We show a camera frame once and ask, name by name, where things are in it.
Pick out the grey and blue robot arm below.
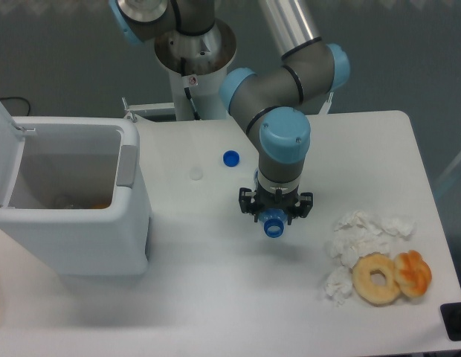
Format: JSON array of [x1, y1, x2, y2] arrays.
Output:
[[109, 1, 350, 237]]

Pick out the black device at table edge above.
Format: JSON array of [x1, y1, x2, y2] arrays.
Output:
[[440, 302, 461, 341]]

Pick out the white frame at right edge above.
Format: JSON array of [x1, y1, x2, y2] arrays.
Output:
[[433, 150, 461, 201]]

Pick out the plain ring donut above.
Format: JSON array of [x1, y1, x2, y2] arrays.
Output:
[[352, 254, 401, 306]]

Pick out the small crumpled white tissue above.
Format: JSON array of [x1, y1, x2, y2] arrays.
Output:
[[324, 266, 353, 306]]

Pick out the black cable on floor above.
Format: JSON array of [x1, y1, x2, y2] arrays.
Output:
[[0, 96, 32, 115]]

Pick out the large crumpled white tissue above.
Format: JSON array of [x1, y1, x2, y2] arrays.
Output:
[[326, 210, 416, 268]]

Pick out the blue bottle cap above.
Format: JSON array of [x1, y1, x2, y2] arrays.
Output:
[[222, 150, 240, 167]]

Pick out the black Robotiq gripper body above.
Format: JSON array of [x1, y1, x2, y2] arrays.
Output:
[[255, 188, 298, 213]]

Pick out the orange glazed twisted pastry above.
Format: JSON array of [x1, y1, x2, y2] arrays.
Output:
[[393, 250, 432, 298]]

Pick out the small white round cap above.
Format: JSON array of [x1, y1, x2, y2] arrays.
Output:
[[189, 167, 203, 181]]

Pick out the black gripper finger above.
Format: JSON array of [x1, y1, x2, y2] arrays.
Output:
[[286, 192, 313, 225], [239, 187, 261, 222]]

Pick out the white open trash bin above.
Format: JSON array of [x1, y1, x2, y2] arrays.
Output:
[[0, 102, 152, 276]]

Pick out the blue plastic water bottle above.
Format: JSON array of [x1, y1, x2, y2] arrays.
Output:
[[254, 186, 288, 239]]

